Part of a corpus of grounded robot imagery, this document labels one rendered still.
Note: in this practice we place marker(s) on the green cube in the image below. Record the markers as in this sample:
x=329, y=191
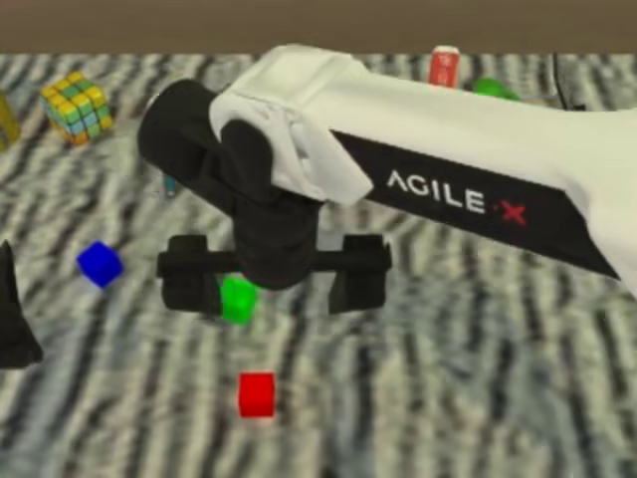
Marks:
x=240, y=300

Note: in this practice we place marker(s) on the blue cube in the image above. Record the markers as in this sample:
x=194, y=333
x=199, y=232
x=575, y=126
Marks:
x=100, y=264

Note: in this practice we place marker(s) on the red cube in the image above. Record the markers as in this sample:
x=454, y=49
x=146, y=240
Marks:
x=256, y=395

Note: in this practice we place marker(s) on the yellow box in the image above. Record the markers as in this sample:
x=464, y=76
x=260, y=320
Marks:
x=7, y=122

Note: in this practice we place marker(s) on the multicoloured puzzle cube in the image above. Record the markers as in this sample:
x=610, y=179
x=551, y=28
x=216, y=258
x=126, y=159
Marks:
x=77, y=107

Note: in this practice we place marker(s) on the red drink can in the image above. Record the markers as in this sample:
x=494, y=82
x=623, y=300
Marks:
x=444, y=67

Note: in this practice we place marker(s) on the green round object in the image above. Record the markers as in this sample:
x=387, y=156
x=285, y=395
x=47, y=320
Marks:
x=490, y=88

